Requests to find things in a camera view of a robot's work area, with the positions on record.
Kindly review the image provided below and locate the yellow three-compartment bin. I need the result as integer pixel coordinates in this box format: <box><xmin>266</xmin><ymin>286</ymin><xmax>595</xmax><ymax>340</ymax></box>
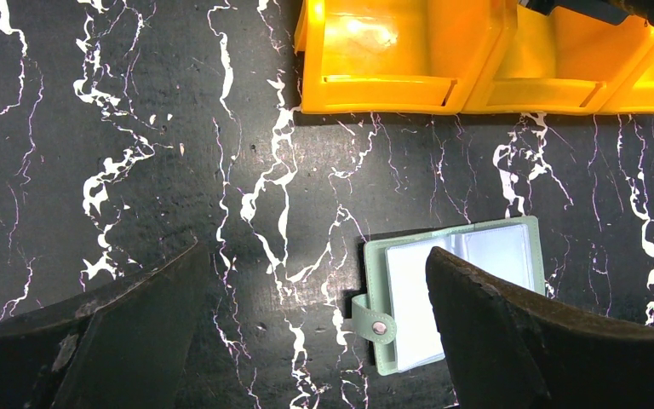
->
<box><xmin>295</xmin><ymin>0</ymin><xmax>654</xmax><ymax>115</ymax></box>

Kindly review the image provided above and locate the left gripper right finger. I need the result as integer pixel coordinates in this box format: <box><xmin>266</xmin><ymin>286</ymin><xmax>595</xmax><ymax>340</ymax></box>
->
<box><xmin>426</xmin><ymin>247</ymin><xmax>654</xmax><ymax>408</ymax></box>

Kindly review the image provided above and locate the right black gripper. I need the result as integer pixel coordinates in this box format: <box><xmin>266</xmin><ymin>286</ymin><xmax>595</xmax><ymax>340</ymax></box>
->
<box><xmin>519</xmin><ymin>0</ymin><xmax>654</xmax><ymax>26</ymax></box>

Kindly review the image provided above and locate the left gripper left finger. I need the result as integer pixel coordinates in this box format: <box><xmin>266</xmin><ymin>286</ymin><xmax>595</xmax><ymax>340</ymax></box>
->
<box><xmin>0</xmin><ymin>244</ymin><xmax>210</xmax><ymax>408</ymax></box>

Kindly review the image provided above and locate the green card holder wallet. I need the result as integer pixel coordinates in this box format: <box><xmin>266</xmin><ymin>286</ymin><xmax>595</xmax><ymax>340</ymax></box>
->
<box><xmin>351</xmin><ymin>216</ymin><xmax>545</xmax><ymax>376</ymax></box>

